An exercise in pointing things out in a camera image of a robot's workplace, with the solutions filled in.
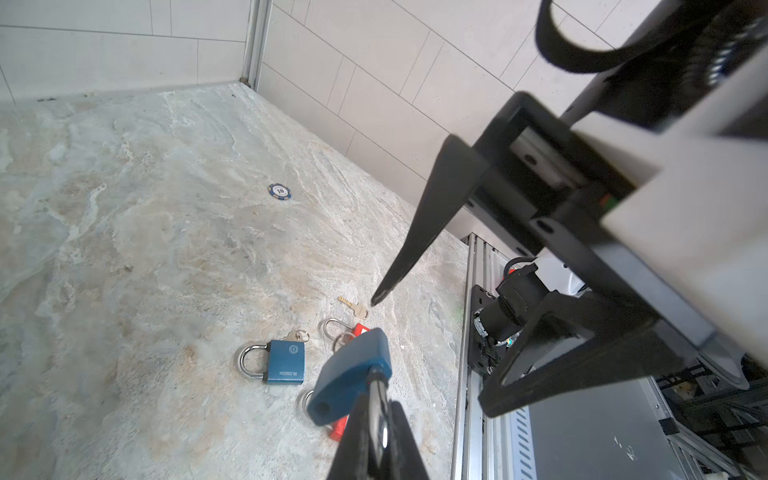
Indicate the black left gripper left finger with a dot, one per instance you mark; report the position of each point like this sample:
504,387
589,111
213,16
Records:
351,461

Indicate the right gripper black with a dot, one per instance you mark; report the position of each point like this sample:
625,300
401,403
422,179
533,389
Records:
513,199

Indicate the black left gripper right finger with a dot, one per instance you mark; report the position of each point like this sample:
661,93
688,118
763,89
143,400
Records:
402,459

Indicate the blue padlock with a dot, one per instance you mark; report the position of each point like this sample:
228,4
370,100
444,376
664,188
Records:
360,368
285,362

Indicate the red padlock with label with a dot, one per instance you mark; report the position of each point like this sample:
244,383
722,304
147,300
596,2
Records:
341,333

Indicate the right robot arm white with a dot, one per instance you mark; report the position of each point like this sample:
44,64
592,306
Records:
680,54

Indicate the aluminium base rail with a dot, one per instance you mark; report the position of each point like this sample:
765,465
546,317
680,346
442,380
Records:
526,344

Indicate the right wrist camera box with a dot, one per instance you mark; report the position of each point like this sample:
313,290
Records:
697,216

